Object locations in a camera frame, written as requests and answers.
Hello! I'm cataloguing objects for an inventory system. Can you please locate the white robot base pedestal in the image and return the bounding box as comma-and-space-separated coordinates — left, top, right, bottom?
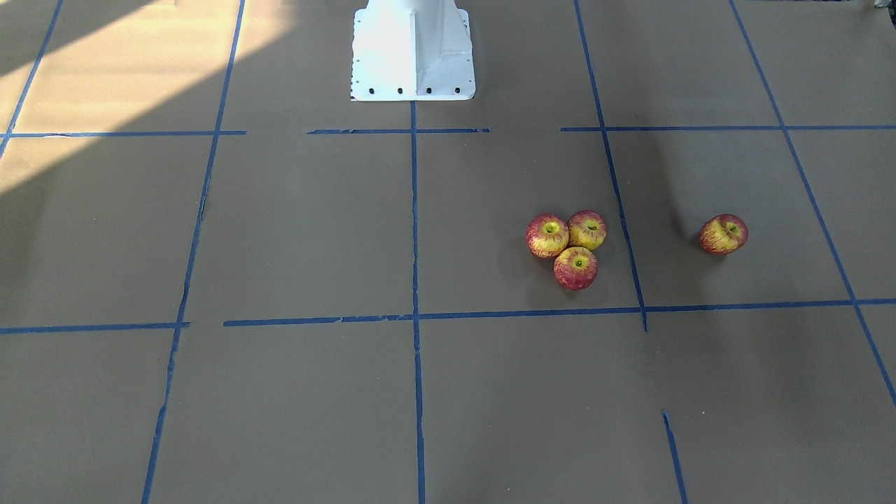
350, 1, 477, 102

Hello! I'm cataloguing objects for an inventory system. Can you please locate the red yellow apple front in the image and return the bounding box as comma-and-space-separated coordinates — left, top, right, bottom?
553, 246, 599, 291

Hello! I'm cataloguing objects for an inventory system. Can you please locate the red yellow apple back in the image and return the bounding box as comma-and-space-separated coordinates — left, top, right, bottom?
568, 209, 608, 251

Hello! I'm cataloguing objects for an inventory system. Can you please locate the red yellow lone apple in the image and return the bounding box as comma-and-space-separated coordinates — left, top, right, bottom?
699, 213, 749, 256

